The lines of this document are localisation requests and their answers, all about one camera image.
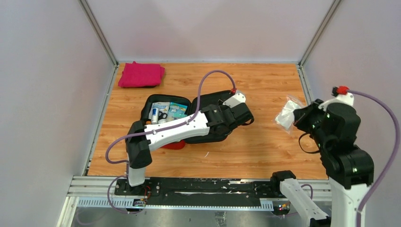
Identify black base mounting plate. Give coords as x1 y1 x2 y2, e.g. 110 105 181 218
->
113 177 286 208

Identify aluminium frame rail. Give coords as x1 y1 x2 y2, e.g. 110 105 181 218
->
78 0 119 67

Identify pink folded cloth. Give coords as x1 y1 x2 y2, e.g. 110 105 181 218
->
118 61 165 88

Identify black red medicine case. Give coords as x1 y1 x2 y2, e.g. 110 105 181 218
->
139 90 234 149

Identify white tube blue label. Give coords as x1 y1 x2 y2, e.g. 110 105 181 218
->
151 107 159 124

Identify clear bag white gauze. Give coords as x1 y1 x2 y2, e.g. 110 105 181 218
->
273 96 305 134

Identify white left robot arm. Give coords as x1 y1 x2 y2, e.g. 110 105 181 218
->
125 103 254 195

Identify blue cotton swab packet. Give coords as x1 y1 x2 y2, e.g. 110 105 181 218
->
166 102 187 122

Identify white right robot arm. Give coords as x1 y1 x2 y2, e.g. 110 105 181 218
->
270 99 374 227

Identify black handled scissors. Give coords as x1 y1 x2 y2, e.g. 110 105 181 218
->
158 112 167 123

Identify white blue paper packet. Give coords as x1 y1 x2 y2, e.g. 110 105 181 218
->
148 102 170 117

